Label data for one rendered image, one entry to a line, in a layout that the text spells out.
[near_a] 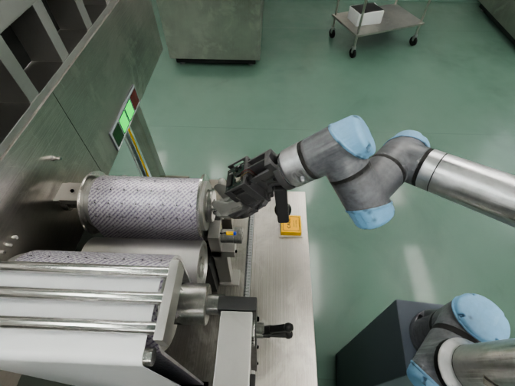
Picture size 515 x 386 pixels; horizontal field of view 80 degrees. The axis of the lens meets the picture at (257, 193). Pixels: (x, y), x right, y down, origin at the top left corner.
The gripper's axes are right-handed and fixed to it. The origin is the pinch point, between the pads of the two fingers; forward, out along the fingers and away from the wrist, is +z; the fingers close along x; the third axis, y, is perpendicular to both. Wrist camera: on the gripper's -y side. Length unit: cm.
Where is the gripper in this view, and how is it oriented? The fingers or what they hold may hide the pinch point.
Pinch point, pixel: (221, 210)
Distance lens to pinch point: 70.1
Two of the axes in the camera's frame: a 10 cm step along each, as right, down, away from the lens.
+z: -7.7, 3.6, 5.3
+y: -6.4, -4.8, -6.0
